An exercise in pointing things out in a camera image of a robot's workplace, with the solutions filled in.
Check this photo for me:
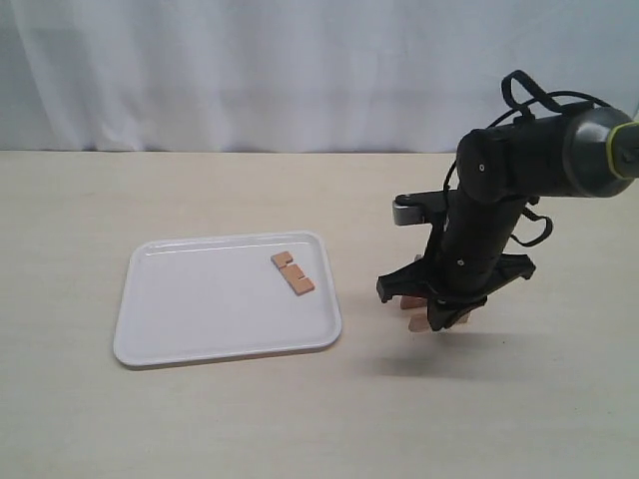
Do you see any white backdrop curtain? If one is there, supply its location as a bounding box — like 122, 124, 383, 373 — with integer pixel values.
1, 1, 638, 153

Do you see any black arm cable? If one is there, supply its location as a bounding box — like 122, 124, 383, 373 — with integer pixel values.
438, 70, 615, 248

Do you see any white rectangular plastic tray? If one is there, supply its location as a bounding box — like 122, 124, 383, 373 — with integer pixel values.
113, 231, 342, 368

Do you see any wooden notched plank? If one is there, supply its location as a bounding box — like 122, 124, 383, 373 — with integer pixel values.
399, 295, 426, 310
271, 250, 315, 296
407, 308, 470, 333

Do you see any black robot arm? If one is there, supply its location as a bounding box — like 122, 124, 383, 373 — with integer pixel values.
376, 107, 638, 331

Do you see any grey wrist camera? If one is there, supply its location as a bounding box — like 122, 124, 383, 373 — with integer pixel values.
392, 192, 445, 227

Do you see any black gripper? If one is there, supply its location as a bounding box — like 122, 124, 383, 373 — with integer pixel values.
376, 194, 535, 331

